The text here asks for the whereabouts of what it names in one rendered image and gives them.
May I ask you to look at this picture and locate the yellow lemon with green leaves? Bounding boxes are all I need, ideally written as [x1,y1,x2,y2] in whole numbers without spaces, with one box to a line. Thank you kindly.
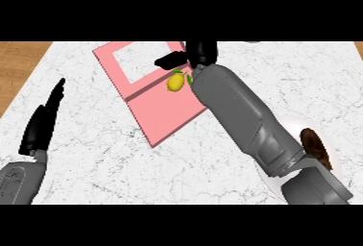
[165,68,195,93]

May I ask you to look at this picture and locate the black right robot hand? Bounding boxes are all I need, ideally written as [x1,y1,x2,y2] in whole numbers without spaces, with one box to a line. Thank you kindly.
[153,41,220,70]

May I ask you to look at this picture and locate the brown food item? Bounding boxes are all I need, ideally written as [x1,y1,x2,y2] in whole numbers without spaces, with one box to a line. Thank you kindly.
[299,127,335,172]

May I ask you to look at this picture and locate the pink cardboard box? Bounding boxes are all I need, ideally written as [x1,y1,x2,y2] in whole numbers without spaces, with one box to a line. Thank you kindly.
[90,41,209,149]

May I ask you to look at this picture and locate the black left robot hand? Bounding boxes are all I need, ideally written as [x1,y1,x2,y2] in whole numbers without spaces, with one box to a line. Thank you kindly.
[18,77,68,158]

